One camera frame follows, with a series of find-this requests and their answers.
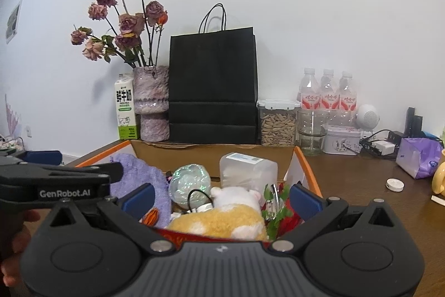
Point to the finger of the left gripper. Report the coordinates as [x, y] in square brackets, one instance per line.
[41, 157]

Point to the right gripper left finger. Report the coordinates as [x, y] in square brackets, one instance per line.
[124, 215]

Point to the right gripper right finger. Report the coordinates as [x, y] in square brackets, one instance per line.
[319, 217]

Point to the small orange object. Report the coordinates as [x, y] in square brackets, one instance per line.
[151, 217]

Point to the red artificial rose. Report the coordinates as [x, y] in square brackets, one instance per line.
[277, 212]

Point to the person left hand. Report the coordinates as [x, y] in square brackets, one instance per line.
[13, 244]

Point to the purple knitted cloth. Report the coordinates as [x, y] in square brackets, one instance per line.
[136, 173]

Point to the red orange cardboard box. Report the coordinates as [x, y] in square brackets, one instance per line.
[166, 157]

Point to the iridescent clear ball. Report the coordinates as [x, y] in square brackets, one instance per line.
[190, 186]

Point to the white floral tin box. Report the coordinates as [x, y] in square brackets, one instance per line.
[342, 141]

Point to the yellow white plush toy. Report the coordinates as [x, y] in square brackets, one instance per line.
[236, 214]

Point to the small white round lid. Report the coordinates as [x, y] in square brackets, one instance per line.
[394, 185]

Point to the translucent plastic container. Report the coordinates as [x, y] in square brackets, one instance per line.
[249, 172]

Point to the white green milk carton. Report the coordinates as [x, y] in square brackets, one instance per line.
[128, 121]

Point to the white power adapter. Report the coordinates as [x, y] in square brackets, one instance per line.
[385, 148]

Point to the clear container with snacks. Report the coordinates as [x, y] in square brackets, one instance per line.
[277, 122]

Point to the white round speaker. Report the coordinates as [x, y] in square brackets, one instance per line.
[367, 117]

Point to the purple tissue pack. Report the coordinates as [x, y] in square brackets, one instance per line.
[419, 157]

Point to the water bottle right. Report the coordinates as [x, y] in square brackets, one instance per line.
[347, 93]

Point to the water bottle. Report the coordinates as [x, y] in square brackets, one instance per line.
[309, 93]
[347, 93]
[329, 91]

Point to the water bottle left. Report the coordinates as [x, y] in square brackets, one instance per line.
[309, 93]

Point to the water bottle middle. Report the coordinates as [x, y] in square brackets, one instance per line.
[329, 91]

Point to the purple ceramic vase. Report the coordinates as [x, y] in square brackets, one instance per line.
[151, 102]

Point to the black power strip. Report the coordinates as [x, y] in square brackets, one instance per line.
[412, 128]

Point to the dried rose bouquet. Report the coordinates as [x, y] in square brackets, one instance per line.
[134, 37]

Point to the black paper bag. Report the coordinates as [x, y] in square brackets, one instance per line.
[213, 86]

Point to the wall picture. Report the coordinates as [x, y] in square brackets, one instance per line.
[12, 23]

